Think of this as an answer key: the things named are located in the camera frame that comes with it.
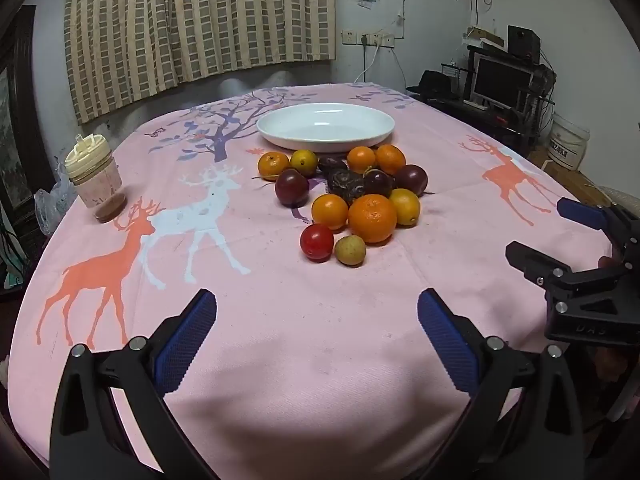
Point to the grey wall sticker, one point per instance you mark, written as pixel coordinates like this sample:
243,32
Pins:
361,1

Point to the white keyboard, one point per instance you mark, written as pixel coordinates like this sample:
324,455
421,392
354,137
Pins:
475,105

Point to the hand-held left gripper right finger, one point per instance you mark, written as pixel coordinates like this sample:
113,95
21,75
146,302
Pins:
447,340

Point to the large wrinkled passion fruit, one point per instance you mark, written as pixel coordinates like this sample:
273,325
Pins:
345,184

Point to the white double wall socket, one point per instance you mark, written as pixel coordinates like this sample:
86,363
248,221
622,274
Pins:
377,39

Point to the purple passion fruit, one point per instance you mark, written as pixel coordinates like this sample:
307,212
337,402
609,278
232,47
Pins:
411,179
291,187
376,183

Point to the thin green twig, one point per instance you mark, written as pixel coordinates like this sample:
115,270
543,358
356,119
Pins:
262,177

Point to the small pale yellow fruit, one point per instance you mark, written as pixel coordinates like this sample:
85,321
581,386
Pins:
350,250

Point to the striped beige curtain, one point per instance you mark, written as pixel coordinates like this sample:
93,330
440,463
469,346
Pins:
120,35
250,15

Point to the black computer rack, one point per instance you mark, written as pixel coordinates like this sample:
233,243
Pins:
500,120

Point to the beige woven seat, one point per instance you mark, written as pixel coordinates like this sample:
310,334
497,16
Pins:
620,195

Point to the beige lidded drink cup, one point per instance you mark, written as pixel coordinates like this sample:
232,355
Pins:
100,185

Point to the white plastic bucket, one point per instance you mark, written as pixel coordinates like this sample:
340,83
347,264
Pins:
567,142

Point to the flat cardboard box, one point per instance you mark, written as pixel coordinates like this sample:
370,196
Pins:
482,35

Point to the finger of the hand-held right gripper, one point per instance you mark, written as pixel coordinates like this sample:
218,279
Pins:
530,260
580,212

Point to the pink deer-print tablecloth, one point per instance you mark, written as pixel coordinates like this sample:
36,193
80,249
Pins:
300,335

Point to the black speaker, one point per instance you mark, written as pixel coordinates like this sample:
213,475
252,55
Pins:
524,42

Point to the red tomato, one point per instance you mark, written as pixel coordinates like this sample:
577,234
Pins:
317,241

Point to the white oval plate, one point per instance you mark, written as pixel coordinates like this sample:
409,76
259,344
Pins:
325,125

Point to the clear plastic bag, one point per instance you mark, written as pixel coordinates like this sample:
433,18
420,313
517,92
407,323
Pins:
50,205

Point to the small orange mandarin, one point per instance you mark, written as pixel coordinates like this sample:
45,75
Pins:
329,211
361,159
390,159

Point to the person's right hand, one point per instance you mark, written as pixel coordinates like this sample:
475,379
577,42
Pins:
610,365

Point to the computer monitor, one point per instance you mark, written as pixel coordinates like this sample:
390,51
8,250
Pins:
502,80

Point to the large orange mandarin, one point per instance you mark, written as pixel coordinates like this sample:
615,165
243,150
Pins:
372,218

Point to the orange mandarin with green stem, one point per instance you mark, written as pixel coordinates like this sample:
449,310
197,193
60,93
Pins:
273,165

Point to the black hat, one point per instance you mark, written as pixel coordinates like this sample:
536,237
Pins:
432,85

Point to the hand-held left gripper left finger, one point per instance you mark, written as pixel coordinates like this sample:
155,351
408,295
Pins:
187,345

